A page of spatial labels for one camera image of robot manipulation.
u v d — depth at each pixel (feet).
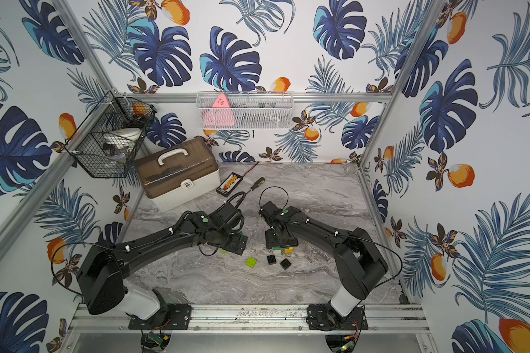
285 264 2.80
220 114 2.95
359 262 1.47
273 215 2.26
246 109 3.05
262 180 3.67
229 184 3.60
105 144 2.81
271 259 2.82
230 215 2.10
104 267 1.53
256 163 3.99
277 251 2.88
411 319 2.48
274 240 2.52
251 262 2.81
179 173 2.96
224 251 2.39
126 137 2.62
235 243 2.39
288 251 2.89
